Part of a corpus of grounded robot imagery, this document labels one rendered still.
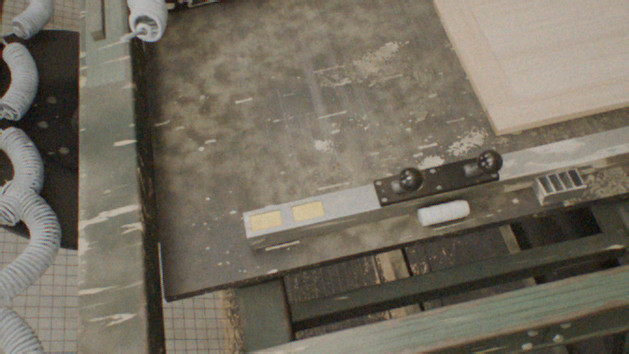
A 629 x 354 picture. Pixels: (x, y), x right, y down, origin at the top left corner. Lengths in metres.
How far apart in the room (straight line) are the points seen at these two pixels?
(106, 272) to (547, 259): 0.70
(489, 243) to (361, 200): 2.12
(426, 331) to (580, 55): 0.65
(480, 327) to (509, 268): 0.19
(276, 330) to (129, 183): 0.33
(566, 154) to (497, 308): 0.31
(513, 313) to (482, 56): 0.54
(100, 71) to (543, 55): 0.83
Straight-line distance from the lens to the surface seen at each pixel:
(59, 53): 2.14
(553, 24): 1.41
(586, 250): 1.18
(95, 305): 1.01
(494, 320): 0.98
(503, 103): 1.25
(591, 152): 1.18
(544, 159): 1.15
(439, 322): 0.97
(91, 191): 1.12
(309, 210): 1.07
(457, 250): 3.33
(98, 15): 1.15
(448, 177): 1.09
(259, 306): 1.09
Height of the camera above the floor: 2.10
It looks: 26 degrees down
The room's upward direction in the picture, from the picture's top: 83 degrees counter-clockwise
